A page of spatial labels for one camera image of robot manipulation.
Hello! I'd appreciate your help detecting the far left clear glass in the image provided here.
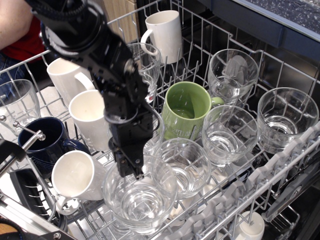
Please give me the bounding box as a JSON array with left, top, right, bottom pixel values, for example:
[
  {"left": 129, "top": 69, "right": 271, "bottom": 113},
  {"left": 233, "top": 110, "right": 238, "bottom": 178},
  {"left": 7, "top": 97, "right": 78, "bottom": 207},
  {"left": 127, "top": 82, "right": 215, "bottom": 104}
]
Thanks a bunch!
[{"left": 0, "top": 79, "right": 41, "bottom": 136}]

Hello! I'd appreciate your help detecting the far right clear glass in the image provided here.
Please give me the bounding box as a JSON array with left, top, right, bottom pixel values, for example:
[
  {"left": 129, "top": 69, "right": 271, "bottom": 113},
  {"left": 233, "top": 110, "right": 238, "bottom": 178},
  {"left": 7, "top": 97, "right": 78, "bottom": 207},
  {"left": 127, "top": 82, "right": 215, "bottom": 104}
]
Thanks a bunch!
[{"left": 257, "top": 87, "right": 320, "bottom": 154}]

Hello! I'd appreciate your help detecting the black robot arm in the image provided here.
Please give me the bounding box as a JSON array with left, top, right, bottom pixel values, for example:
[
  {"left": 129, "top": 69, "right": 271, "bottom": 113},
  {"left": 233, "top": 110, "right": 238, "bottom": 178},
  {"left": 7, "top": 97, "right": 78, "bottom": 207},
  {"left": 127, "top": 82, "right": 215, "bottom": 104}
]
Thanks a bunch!
[{"left": 28, "top": 0, "right": 155, "bottom": 179}]

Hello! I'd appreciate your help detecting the front left white mug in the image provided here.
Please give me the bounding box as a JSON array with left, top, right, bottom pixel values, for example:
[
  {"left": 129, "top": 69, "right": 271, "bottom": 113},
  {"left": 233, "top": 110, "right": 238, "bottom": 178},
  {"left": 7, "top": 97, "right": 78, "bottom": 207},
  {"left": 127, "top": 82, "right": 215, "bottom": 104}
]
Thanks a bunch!
[{"left": 51, "top": 150, "right": 107, "bottom": 216}]

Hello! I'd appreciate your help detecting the metal dishwasher rack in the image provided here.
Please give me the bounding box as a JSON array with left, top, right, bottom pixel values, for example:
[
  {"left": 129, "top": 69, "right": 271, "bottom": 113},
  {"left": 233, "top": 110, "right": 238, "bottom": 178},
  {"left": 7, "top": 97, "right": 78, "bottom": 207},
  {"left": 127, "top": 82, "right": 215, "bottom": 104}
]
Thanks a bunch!
[{"left": 0, "top": 0, "right": 320, "bottom": 240}]

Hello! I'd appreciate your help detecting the dark blue mug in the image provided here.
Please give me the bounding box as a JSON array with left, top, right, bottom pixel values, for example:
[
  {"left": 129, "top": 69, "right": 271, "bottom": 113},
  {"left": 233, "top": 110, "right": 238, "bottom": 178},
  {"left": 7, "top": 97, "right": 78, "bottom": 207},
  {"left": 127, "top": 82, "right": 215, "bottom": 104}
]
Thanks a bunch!
[{"left": 26, "top": 117, "right": 90, "bottom": 179}]

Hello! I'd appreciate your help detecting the clear glass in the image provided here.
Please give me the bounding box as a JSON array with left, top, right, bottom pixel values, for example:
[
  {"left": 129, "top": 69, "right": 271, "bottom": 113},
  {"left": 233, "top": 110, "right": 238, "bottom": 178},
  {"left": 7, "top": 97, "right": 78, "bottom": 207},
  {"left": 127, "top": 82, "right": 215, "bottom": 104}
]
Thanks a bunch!
[
  {"left": 207, "top": 48, "right": 259, "bottom": 105},
  {"left": 0, "top": 79, "right": 41, "bottom": 136},
  {"left": 154, "top": 138, "right": 211, "bottom": 200},
  {"left": 257, "top": 87, "right": 320, "bottom": 154},
  {"left": 201, "top": 105, "right": 258, "bottom": 167},
  {"left": 127, "top": 43, "right": 161, "bottom": 104},
  {"left": 143, "top": 110, "right": 165, "bottom": 155}
]

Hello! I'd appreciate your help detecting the tall white mug left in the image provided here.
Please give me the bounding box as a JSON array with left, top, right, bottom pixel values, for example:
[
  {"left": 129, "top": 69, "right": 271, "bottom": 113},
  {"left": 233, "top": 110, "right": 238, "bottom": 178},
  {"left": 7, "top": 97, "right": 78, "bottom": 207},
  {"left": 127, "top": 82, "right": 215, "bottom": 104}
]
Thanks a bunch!
[{"left": 46, "top": 58, "right": 95, "bottom": 107}]

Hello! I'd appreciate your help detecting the back centre clear glass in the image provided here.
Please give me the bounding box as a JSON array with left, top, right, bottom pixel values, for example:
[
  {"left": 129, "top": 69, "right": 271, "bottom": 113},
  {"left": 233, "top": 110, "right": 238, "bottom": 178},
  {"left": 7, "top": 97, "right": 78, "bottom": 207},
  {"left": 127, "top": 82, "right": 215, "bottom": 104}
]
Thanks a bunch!
[{"left": 127, "top": 43, "right": 161, "bottom": 104}]

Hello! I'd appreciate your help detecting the white mug middle left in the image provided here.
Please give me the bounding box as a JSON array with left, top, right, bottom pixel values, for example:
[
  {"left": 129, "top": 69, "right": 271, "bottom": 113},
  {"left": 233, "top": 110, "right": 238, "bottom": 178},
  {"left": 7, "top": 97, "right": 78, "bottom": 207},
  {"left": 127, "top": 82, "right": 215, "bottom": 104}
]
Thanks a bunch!
[{"left": 68, "top": 89, "right": 110, "bottom": 152}]

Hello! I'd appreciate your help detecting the white rack roller wheel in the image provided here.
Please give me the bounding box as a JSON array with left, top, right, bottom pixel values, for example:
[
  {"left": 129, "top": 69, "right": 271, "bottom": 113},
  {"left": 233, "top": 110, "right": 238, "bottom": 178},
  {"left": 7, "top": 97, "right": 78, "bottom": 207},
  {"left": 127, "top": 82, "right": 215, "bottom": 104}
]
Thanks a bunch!
[{"left": 235, "top": 211, "right": 265, "bottom": 240}]

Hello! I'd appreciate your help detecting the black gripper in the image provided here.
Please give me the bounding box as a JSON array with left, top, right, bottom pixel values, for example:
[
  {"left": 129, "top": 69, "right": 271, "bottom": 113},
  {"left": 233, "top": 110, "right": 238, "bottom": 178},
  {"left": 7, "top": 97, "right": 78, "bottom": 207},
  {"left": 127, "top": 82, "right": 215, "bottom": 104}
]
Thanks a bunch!
[{"left": 87, "top": 39, "right": 153, "bottom": 180}]

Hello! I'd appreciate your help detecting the back white ceramic mug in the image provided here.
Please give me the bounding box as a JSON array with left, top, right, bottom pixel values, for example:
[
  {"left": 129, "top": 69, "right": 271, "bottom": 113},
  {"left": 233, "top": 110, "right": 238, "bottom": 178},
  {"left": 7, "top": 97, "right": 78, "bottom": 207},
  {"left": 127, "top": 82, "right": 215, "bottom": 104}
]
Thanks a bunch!
[{"left": 140, "top": 10, "right": 183, "bottom": 64}]

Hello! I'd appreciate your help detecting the person in red shirt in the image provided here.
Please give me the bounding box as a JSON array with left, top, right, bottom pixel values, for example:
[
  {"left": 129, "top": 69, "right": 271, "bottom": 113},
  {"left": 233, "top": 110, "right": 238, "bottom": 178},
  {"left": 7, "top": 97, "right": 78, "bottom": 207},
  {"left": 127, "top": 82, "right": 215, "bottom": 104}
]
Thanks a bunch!
[{"left": 0, "top": 0, "right": 44, "bottom": 70}]

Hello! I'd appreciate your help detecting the middle right clear glass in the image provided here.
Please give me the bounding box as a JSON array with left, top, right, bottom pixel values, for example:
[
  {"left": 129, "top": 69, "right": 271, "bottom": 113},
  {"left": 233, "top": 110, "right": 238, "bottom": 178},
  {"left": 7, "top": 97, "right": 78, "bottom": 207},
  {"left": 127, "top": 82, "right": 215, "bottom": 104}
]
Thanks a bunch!
[{"left": 201, "top": 105, "right": 258, "bottom": 167}]

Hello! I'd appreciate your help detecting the back right clear glass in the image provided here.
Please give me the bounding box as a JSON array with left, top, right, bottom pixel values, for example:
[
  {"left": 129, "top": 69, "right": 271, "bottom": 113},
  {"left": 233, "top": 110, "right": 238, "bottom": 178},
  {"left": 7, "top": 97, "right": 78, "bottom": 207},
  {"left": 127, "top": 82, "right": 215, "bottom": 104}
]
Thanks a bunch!
[{"left": 207, "top": 48, "right": 259, "bottom": 105}]

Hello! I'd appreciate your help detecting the clear glass cup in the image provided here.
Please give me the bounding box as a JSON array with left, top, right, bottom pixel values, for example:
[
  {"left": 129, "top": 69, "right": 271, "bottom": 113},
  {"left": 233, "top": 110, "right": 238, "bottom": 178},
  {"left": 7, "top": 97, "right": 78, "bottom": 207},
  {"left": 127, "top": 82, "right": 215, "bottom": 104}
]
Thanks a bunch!
[{"left": 102, "top": 155, "right": 178, "bottom": 235}]

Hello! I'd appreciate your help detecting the black clamp with metal screw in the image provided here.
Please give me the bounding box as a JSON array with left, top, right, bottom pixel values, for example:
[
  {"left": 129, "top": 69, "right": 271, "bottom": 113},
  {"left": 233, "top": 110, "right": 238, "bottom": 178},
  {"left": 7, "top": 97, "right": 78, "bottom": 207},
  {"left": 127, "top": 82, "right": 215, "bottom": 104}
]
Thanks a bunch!
[{"left": 0, "top": 121, "right": 46, "bottom": 177}]

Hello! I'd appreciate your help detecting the front centre clear glass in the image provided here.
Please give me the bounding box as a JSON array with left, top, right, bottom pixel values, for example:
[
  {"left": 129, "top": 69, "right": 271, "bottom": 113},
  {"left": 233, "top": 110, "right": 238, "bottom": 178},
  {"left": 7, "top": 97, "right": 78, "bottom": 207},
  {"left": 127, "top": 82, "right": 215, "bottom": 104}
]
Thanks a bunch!
[{"left": 154, "top": 138, "right": 211, "bottom": 200}]

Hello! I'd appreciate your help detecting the green ceramic mug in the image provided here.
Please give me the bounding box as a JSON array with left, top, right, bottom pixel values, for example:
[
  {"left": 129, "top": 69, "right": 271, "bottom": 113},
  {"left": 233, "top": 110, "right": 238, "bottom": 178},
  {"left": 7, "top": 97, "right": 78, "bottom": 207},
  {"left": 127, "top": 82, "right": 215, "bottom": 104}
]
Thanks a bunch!
[{"left": 161, "top": 81, "right": 224, "bottom": 141}]

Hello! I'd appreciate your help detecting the grey plastic tine holder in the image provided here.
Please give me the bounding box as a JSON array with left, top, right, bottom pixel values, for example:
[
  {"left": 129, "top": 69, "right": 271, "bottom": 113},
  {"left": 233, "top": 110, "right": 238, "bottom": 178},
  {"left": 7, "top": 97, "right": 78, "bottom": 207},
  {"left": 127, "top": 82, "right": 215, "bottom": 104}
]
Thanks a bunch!
[{"left": 160, "top": 124, "right": 320, "bottom": 240}]

